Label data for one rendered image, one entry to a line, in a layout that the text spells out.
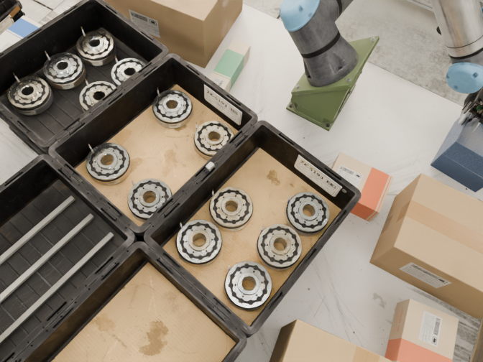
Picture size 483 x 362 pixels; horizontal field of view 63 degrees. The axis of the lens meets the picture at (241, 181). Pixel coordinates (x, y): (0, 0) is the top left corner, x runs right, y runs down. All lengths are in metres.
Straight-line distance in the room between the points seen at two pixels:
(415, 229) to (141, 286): 0.64
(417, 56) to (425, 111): 1.24
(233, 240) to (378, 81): 0.78
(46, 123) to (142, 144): 0.26
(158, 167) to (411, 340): 0.72
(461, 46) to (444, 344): 0.66
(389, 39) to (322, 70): 1.57
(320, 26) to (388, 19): 1.72
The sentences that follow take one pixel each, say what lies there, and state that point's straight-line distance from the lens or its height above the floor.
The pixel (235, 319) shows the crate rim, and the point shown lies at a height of 0.93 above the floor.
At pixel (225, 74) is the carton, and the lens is 1.26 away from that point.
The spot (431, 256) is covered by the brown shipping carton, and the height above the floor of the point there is 0.86.
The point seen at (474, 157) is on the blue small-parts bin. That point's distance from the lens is 1.25.
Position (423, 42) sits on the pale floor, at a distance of 2.75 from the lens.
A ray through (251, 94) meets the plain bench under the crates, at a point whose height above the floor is 0.70.
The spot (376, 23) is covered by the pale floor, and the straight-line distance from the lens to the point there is 2.73.
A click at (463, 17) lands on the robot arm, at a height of 1.21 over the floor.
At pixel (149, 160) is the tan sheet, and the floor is 0.83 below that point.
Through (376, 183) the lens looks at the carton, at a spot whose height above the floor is 0.77.
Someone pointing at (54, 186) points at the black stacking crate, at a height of 0.83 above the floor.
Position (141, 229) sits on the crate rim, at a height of 0.93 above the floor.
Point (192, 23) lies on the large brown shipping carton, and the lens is 1.24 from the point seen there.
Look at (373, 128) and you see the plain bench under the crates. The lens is 1.32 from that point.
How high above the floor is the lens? 1.72
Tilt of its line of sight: 65 degrees down
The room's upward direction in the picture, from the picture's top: 9 degrees clockwise
